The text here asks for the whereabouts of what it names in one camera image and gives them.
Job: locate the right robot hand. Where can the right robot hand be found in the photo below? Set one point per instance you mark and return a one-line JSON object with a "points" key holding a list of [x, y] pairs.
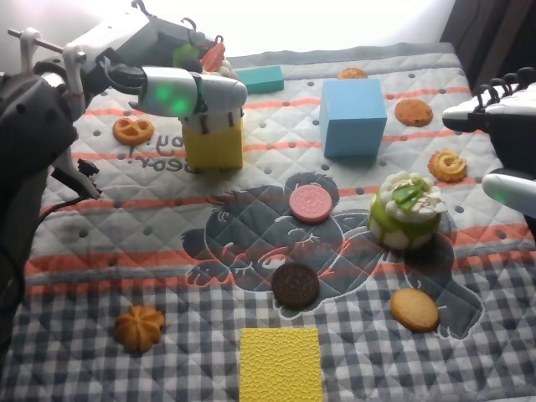
{"points": [[515, 142]]}

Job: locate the dark curtain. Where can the dark curtain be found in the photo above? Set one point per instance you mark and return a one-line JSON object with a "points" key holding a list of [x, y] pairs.
{"points": [[486, 37]]}

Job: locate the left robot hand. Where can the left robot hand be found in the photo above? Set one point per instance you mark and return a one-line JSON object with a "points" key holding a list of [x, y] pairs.
{"points": [[176, 90]]}

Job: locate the chocolate chip cookie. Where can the chocolate chip cookie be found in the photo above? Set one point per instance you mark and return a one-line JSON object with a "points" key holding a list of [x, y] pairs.
{"points": [[413, 112]]}

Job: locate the yellow textured square pad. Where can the yellow textured square pad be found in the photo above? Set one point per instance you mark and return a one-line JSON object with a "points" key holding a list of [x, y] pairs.
{"points": [[279, 364]]}

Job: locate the scalloped golden cookie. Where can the scalloped golden cookie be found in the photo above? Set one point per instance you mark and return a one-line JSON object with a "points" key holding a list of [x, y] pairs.
{"points": [[352, 74]]}

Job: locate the chocolate cake with strawberry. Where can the chocolate cake with strawberry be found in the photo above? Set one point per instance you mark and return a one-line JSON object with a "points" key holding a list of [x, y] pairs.
{"points": [[215, 122]]}

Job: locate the blue cube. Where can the blue cube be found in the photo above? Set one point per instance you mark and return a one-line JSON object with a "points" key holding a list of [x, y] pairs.
{"points": [[352, 121]]}

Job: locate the teal rectangular block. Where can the teal rectangular block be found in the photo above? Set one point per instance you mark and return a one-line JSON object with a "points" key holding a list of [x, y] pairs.
{"points": [[261, 80]]}

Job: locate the swirl butter cookie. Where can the swirl butter cookie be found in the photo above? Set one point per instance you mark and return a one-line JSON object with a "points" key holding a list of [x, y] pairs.
{"points": [[447, 165]]}

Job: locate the green cream cake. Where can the green cream cake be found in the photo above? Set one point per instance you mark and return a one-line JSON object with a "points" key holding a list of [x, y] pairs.
{"points": [[402, 218]]}

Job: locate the yellow cube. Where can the yellow cube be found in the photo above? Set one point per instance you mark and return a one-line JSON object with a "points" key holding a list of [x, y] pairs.
{"points": [[213, 148]]}

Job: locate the pretzel shaped cookie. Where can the pretzel shaped cookie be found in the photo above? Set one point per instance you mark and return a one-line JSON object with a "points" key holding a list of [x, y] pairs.
{"points": [[132, 130]]}

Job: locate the pink sandwich cookie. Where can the pink sandwich cookie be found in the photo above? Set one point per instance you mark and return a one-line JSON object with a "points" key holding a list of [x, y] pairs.
{"points": [[312, 204]]}

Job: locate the round plain golden biscuit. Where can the round plain golden biscuit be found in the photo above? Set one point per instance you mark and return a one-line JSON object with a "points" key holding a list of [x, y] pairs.
{"points": [[414, 310]]}

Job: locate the dark brown sandwich cookie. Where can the dark brown sandwich cookie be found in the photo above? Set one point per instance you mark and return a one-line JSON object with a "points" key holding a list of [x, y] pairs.
{"points": [[296, 285]]}

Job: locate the orange flower shaped cookie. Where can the orange flower shaped cookie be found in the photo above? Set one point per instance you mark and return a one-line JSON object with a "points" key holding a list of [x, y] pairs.
{"points": [[139, 328]]}

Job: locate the grey quilt with bear print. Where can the grey quilt with bear print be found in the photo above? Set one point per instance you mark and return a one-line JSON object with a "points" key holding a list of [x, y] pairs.
{"points": [[259, 247]]}

